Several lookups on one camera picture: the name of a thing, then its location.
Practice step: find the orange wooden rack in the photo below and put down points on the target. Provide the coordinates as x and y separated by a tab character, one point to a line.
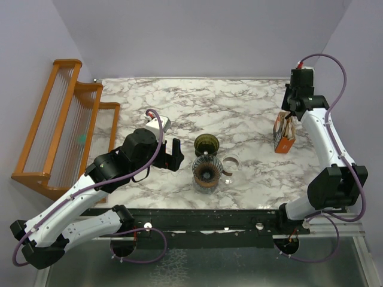
57	147

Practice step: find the orange coffee filter box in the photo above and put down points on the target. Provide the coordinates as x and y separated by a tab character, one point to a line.
284	133

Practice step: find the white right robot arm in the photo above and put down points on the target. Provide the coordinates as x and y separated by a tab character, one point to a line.
337	185

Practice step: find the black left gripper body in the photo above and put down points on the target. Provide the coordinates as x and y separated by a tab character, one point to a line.
160	161

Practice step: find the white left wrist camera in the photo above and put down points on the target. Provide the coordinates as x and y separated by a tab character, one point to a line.
154	126

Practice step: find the clear glass dripper cone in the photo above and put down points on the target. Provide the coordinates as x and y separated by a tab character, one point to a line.
232	168

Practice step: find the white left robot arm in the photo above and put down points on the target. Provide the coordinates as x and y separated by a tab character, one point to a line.
44	239

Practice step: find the clear glass carafe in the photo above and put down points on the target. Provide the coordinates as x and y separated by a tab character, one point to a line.
204	189

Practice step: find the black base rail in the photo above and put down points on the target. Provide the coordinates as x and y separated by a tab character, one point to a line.
207	228

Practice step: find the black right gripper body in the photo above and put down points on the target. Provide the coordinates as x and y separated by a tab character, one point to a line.
289	94

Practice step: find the dark green glass dripper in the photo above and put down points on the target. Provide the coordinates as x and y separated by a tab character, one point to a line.
206	143

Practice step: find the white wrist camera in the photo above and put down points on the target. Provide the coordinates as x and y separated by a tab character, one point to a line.
154	126
301	65

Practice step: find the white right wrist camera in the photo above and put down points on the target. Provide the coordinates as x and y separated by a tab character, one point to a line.
301	65

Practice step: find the brown wooden dripper collar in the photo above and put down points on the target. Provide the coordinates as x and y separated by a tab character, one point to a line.
207	177

